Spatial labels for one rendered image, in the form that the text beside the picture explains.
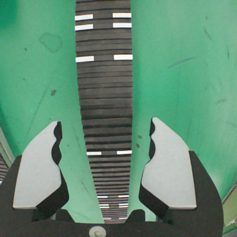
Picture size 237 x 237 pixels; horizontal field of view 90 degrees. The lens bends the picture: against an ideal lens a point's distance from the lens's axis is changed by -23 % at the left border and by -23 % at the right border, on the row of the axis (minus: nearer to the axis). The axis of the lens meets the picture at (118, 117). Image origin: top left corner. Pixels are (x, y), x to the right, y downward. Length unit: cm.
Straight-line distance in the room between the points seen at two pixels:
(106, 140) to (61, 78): 8
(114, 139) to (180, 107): 9
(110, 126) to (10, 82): 14
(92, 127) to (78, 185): 16
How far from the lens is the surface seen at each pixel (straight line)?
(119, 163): 19
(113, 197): 26
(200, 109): 22
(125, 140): 16
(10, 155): 28
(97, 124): 15
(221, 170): 37
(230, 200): 59
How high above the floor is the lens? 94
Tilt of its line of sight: 60 degrees down
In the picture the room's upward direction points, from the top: 175 degrees clockwise
